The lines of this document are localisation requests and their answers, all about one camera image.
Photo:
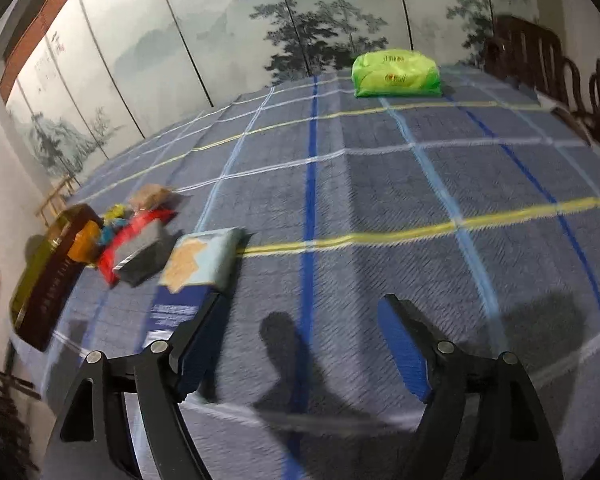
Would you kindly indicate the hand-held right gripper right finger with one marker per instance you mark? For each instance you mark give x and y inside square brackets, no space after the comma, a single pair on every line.
[401,350]

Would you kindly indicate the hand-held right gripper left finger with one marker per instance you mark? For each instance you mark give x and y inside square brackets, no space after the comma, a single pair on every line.
[205,342]

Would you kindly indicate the light blue cracker packet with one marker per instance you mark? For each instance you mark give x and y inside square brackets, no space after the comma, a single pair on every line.
[200,260]

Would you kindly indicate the grey sesame bar packet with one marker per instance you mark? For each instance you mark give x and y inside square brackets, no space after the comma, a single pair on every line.
[140,255]

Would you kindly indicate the red snack packet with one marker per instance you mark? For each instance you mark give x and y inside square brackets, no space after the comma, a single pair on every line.
[135,226]

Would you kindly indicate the orange snack packet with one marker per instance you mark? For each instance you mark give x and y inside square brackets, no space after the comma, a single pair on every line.
[85,242]

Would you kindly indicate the brown snack packet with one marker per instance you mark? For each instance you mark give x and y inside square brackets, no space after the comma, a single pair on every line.
[147,196]

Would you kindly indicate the small yellow candy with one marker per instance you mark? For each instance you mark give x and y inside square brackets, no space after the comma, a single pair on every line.
[114,212]

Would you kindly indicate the gold tin with red rim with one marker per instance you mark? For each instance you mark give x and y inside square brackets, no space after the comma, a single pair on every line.
[40,290]

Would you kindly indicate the blue checked tablecloth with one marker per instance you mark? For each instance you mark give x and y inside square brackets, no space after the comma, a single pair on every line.
[380,185]

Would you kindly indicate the bamboo chair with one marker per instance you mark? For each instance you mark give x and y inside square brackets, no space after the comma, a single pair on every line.
[55,200]

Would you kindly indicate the green tissue pack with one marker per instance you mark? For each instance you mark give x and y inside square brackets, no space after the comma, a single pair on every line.
[395,75]

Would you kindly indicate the painted folding screen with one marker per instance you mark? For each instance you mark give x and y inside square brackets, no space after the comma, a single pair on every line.
[205,25]

